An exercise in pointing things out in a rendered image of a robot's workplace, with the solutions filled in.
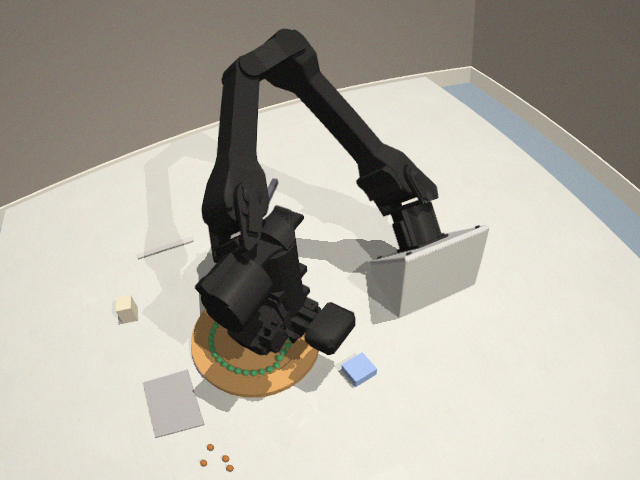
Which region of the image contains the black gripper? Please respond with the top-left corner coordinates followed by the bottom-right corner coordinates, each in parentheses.
top-left (267, 263), bottom-right (356, 355)

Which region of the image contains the light blue block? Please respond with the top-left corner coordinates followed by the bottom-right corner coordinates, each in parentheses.
top-left (341, 352), bottom-right (377, 387)

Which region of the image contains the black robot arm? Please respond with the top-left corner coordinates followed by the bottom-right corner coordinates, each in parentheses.
top-left (194, 29), bottom-right (449, 356)

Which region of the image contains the orange round board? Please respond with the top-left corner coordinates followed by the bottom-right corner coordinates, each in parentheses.
top-left (191, 309), bottom-right (319, 398)

